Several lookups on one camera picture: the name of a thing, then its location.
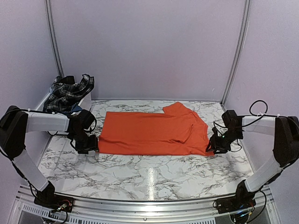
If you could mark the white plastic laundry bin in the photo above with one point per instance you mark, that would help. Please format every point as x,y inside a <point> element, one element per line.
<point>85,103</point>

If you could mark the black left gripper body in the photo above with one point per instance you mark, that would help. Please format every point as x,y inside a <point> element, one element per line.
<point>85,144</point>

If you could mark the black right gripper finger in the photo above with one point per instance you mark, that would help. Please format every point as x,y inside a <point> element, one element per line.
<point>209,147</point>
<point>214,151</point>

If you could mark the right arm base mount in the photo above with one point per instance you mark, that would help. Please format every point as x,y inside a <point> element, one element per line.
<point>232,204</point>

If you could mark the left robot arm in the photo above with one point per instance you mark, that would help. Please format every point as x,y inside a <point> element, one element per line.
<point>22,139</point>

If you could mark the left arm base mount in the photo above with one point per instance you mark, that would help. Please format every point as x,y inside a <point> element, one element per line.
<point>56,203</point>

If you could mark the black white plaid shirt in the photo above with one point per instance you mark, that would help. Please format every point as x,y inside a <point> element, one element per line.
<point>65,93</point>

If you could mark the orange t-shirt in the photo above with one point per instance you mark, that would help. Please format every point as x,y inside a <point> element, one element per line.
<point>176,131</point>

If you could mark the right aluminium corner post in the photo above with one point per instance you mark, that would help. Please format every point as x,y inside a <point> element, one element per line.
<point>238,51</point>

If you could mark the blue garment in bin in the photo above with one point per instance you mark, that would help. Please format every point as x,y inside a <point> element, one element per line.
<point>75,108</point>

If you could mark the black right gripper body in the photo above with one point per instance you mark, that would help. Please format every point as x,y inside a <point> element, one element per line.
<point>223,144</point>

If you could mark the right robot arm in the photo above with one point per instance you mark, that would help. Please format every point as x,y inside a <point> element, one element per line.
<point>283,152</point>

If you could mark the aluminium front frame rail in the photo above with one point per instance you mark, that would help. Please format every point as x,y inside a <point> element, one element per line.
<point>103,211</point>

